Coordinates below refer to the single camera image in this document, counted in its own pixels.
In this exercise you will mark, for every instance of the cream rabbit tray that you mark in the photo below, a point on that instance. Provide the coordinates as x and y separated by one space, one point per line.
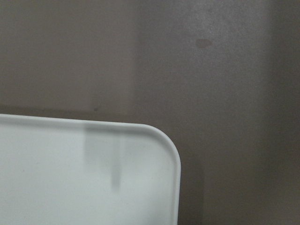
80 172

